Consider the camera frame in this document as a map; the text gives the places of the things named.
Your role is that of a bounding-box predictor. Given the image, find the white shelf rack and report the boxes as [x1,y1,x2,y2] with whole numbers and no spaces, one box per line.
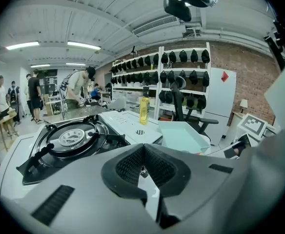
[157,42,211,121]
[111,46,162,121]

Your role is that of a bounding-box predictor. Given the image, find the white table lamp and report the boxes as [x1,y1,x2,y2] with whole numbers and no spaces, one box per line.
[239,98,249,114]

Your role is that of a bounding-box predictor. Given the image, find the long ceiling light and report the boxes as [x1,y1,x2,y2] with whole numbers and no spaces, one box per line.
[66,41,102,51]
[5,41,40,51]

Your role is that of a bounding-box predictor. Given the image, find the pale green tray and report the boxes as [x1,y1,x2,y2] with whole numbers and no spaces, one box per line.
[158,120,211,155]

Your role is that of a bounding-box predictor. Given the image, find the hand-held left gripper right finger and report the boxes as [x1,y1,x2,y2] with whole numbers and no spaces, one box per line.
[143,144,191,230]

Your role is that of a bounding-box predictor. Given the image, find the white refrigerator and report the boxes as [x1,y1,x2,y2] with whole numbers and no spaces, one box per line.
[205,67,237,146]

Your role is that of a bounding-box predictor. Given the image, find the white ceiling air vent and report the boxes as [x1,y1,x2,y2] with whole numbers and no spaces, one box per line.
[132,15,182,38]

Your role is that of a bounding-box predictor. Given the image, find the white table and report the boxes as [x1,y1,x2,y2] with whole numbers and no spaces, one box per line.
[99,110,163,145]

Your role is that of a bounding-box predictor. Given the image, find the black office chair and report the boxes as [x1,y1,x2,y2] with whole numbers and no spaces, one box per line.
[169,76,219,142]

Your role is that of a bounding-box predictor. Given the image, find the black head camera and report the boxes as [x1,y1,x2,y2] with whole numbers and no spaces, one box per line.
[163,0,218,22]

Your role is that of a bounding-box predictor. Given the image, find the white ceiling pipes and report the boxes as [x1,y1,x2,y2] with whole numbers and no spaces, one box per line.
[181,24,275,50]

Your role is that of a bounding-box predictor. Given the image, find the white shelf of black devices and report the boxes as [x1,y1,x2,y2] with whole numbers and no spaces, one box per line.
[109,49,211,109]

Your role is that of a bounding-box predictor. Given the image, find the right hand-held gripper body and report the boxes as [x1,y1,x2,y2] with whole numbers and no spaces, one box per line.
[224,113,280,159]

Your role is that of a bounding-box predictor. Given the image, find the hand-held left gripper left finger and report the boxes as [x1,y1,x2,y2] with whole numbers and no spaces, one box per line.
[101,144,148,206]

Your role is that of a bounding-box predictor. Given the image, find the yellow oil bottle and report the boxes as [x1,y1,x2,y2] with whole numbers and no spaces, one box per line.
[139,86,151,126]

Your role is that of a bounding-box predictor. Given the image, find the row of white storage boxes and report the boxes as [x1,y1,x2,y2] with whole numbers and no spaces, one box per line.
[112,89,158,113]

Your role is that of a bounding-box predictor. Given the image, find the black gas stove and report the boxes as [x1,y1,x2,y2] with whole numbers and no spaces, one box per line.
[16,115,131,186]

